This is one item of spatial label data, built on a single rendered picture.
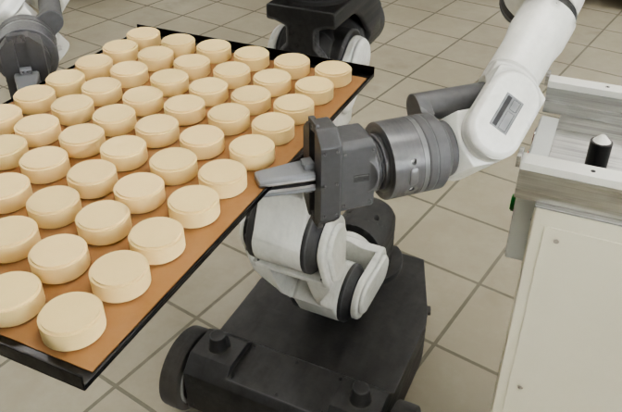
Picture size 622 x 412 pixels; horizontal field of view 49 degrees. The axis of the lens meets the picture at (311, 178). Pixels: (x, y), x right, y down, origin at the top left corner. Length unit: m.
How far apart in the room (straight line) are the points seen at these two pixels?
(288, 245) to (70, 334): 0.78
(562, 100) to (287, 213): 0.53
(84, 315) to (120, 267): 0.06
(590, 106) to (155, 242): 0.85
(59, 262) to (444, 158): 0.40
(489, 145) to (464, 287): 1.41
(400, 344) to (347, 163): 1.04
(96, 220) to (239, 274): 1.51
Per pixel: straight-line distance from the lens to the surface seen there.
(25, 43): 1.02
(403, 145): 0.73
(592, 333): 1.15
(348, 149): 0.71
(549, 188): 1.02
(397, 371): 1.66
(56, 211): 0.70
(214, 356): 1.63
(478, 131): 0.76
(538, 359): 1.21
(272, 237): 1.31
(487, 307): 2.10
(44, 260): 0.64
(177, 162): 0.74
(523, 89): 0.81
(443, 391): 1.86
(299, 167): 0.73
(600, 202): 1.02
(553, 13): 0.90
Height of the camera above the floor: 1.40
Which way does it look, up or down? 33 degrees down
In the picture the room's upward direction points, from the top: straight up
